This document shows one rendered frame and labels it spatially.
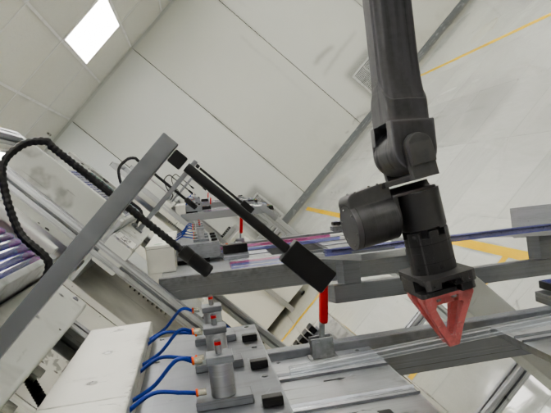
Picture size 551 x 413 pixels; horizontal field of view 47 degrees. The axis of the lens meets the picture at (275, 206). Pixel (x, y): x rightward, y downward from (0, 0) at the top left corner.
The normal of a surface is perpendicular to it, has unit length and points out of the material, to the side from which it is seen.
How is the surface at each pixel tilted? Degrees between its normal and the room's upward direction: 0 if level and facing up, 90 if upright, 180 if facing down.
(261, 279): 90
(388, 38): 88
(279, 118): 90
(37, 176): 90
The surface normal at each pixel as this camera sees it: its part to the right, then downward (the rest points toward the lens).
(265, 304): 0.13, 0.04
